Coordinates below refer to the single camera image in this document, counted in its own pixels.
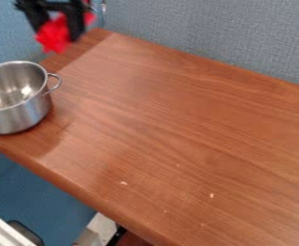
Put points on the metal pot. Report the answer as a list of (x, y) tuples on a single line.
[(26, 86)]

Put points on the red plastic block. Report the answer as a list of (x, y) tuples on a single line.
[(54, 34)]

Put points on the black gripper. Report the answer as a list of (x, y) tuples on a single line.
[(38, 16)]

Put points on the white table leg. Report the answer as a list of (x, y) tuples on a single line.
[(98, 232)]

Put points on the white appliance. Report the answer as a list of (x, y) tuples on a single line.
[(2, 232)]

